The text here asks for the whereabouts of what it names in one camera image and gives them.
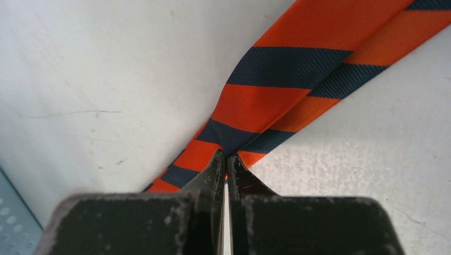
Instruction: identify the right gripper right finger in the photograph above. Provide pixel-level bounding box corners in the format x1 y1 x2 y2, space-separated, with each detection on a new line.
227 155 404 254

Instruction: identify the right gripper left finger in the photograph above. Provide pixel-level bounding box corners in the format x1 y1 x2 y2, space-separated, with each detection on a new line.
35 150 226 254

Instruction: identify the orange navy striped tie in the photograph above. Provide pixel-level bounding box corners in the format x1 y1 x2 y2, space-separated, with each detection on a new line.
146 1 450 193

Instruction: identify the light blue plastic basket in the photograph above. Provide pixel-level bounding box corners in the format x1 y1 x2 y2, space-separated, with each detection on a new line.
1 171 43 255

